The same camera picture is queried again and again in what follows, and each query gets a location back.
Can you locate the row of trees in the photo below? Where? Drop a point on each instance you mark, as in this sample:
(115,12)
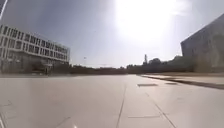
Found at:
(110,70)

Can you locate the white building with window grid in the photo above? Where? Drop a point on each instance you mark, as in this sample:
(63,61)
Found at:
(31,46)

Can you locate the raised stone platform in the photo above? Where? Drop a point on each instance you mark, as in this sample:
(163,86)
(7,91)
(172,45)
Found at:
(200,80)

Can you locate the dark grey building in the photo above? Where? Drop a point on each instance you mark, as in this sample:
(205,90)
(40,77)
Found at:
(205,46)

